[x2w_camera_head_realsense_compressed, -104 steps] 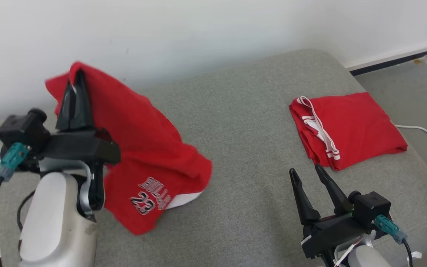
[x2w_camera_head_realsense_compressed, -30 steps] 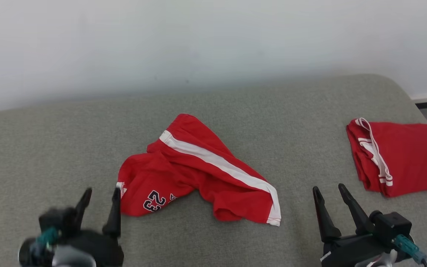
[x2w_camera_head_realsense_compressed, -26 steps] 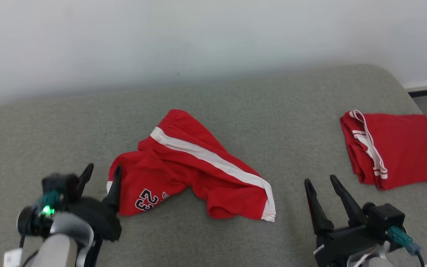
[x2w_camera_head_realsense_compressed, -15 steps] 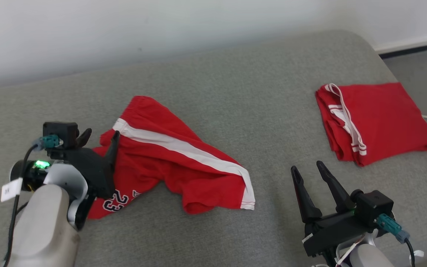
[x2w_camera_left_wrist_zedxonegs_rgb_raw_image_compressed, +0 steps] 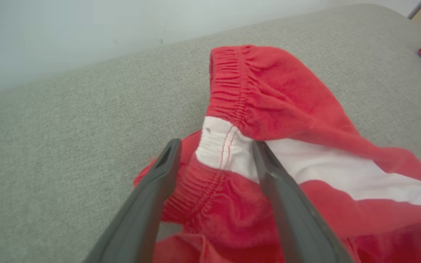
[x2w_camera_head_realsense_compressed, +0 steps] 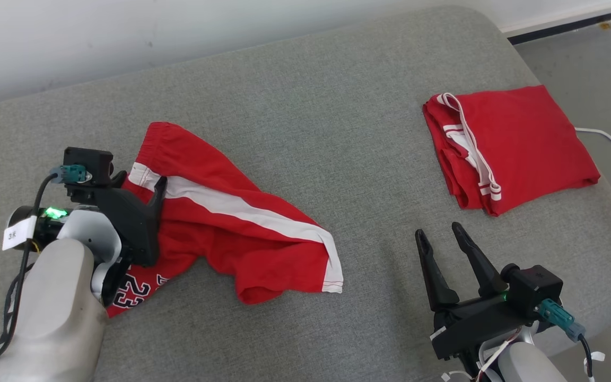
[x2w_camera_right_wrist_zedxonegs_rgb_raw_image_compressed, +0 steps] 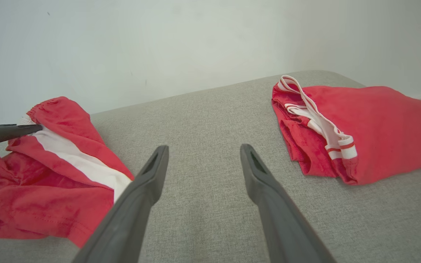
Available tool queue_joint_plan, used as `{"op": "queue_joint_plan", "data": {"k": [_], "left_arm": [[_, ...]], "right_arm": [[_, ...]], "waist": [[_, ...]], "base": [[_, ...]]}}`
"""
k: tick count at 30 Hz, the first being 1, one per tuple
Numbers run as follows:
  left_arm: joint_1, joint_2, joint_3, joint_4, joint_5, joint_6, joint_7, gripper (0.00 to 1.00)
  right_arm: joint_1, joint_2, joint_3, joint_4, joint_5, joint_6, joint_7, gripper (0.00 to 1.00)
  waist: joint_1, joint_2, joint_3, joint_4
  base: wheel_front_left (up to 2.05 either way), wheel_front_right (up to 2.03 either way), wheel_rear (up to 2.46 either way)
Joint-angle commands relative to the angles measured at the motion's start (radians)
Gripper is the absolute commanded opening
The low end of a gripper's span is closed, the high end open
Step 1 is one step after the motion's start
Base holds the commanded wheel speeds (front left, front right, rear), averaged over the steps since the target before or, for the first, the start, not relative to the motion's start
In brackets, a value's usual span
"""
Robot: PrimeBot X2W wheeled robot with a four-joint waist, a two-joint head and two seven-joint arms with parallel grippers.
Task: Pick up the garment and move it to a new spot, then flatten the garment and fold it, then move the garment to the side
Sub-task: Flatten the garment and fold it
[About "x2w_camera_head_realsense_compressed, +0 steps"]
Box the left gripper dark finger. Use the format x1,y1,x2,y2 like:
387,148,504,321
148,176,169,220

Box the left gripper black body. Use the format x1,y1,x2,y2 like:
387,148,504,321
66,170,161,268

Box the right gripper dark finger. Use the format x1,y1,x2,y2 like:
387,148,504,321
415,229,460,313
451,221,509,298

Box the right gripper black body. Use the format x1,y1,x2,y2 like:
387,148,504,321
430,291,541,363

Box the red basketball shorts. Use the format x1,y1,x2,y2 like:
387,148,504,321
105,121,345,319

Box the red basketball jersey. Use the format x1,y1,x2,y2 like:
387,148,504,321
422,84,602,218

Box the grey fabric mat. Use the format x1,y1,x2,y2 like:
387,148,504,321
0,5,611,382

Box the white and black baseboard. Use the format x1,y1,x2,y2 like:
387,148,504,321
498,0,611,46

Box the thin red white wires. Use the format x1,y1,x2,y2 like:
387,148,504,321
440,326,525,382

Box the white cable label tag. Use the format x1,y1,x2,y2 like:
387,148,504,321
583,351,606,373
2,215,37,251

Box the white power cable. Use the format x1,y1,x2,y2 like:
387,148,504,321
574,127,611,161

